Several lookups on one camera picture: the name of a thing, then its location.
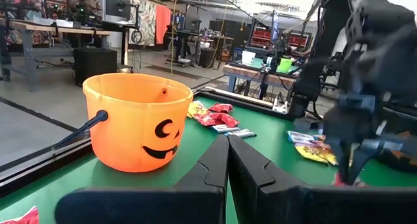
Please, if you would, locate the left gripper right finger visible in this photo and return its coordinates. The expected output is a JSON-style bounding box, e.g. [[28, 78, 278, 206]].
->
[[227, 134, 417, 224]]

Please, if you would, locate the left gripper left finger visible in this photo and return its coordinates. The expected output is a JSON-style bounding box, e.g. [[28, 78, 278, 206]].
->
[[54, 134, 229, 224]]

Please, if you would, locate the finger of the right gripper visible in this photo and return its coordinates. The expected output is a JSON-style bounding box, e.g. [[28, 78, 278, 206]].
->
[[334, 142, 354, 185], [350, 144, 372, 185]]

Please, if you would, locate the red candy packet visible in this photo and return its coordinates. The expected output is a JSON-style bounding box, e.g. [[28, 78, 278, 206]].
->
[[218, 112, 240, 128], [332, 171, 369, 188], [194, 113, 225, 127], [0, 206, 40, 224], [208, 102, 235, 114]]

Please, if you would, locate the white blue Hershey's bar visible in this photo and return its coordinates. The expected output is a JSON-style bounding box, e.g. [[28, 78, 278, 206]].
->
[[287, 130, 326, 144], [224, 128, 257, 139], [211, 124, 240, 134]]

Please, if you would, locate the green table mat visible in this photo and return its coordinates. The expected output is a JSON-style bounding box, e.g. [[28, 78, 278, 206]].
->
[[0, 95, 417, 224]]

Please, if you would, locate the orange pumpkin face bucket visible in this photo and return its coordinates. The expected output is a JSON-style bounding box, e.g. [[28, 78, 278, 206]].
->
[[51, 72, 194, 174]]

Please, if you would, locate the green bucket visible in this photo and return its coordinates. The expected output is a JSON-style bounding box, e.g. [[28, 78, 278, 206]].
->
[[276, 57, 293, 74]]

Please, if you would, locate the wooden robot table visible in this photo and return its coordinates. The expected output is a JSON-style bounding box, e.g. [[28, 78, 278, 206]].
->
[[223, 56, 300, 101]]

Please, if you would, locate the red parts bin shelf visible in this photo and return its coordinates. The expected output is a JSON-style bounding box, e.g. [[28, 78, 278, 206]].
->
[[249, 27, 310, 51]]

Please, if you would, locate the white bucket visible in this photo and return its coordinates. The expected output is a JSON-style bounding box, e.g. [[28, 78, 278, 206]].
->
[[241, 50, 257, 66]]

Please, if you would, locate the black speaker box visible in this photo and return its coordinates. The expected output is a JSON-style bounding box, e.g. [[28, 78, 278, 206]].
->
[[73, 48, 118, 87]]

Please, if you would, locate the black waste bin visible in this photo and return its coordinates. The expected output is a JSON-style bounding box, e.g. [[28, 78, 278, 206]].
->
[[199, 48, 216, 68]]

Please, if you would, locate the small wooden desk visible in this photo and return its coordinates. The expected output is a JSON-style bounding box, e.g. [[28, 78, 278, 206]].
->
[[190, 35, 235, 67]]

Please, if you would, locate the orange hanging cloth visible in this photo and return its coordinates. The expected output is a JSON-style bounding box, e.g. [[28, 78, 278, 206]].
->
[[155, 5, 172, 45]]

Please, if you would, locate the leaf patterned curtain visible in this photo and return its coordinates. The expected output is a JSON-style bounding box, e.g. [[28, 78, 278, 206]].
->
[[130, 0, 158, 48]]

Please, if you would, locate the wooden workbench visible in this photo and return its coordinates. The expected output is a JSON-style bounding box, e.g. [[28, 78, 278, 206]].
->
[[0, 20, 111, 91]]

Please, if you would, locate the black computer monitor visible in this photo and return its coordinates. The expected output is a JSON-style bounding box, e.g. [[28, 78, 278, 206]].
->
[[104, 0, 132, 20]]

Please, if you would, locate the white arm base bracket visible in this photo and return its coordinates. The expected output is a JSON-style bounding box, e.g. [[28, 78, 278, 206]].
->
[[272, 92, 289, 114]]

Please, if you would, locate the black table edge frame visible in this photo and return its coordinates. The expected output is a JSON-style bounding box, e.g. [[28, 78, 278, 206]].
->
[[0, 85, 296, 199]]

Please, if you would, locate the yellow hanging cord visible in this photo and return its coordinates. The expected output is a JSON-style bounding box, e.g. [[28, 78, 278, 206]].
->
[[169, 0, 179, 75]]

